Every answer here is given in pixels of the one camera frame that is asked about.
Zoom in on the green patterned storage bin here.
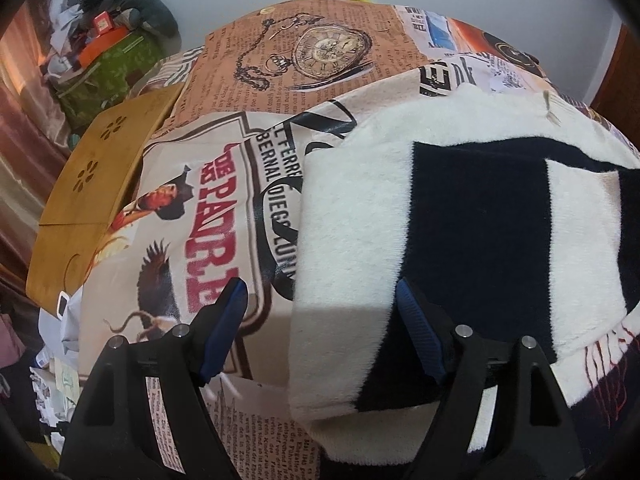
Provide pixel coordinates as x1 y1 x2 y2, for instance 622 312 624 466
52 30 163 131

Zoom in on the bamboo lap table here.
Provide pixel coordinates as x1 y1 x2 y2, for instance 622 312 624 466
25 84 186 321

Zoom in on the printed blanket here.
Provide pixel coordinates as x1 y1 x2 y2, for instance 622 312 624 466
75 2 640 480

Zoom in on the white and black towel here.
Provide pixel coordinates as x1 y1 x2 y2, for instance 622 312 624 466
287 82 640 456

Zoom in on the pile of clothes and papers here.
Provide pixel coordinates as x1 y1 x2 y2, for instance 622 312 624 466
47 0 121 61

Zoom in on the pink and gold curtain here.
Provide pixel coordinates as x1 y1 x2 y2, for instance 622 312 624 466
0 0 76 311

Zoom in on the white cloth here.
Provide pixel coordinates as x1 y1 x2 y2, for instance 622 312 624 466
39 285 103 366

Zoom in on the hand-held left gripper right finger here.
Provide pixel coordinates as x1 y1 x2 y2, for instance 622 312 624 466
395 277 587 480

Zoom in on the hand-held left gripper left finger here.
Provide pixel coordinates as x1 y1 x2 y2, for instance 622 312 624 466
59 277 249 480

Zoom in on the orange flat box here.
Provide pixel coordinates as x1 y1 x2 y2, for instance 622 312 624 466
75 27 131 68

